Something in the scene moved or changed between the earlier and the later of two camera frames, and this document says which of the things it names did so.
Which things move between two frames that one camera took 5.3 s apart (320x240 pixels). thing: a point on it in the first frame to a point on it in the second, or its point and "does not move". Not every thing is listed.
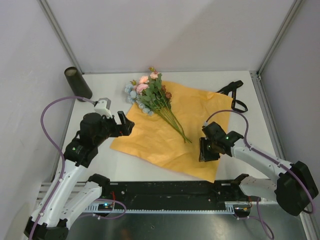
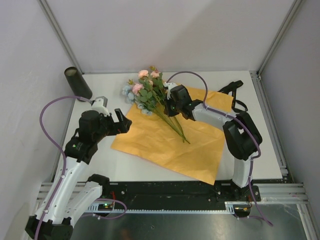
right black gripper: x=204 y=156 to x=167 y=111
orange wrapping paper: x=151 y=138 does not move
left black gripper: x=123 y=129 does not move
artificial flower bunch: x=152 y=97 does not move
